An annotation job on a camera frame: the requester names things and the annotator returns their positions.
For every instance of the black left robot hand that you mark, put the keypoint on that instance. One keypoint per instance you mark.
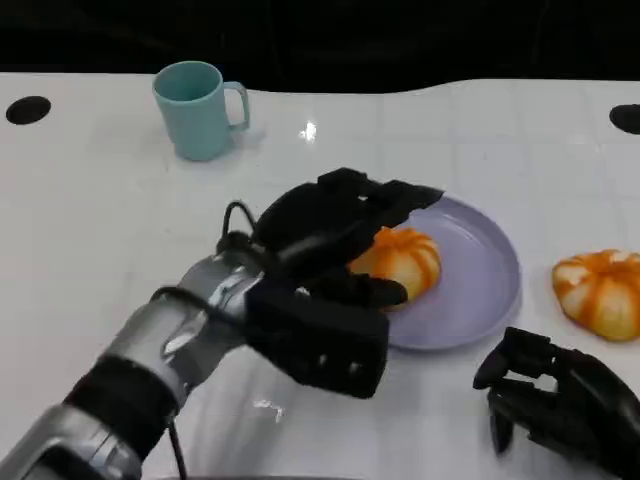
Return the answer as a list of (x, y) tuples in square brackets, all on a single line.
[(315, 220)]

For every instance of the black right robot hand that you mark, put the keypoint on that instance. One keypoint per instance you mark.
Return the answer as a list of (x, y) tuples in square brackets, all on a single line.
[(590, 405)]

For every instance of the orange and white bread roll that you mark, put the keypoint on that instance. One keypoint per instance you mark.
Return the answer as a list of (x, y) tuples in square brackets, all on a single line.
[(600, 300), (405, 260)]

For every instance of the pale green mug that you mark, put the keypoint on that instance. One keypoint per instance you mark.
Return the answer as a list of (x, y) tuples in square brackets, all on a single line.
[(195, 120)]

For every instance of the lilac plate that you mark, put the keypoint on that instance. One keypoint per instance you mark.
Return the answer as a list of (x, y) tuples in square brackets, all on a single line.
[(475, 280)]

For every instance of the black table grommet hole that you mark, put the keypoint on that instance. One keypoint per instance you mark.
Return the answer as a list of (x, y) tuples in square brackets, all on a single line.
[(28, 110), (627, 119)]

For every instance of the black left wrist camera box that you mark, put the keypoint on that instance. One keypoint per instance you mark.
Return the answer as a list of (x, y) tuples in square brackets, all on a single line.
[(320, 340)]

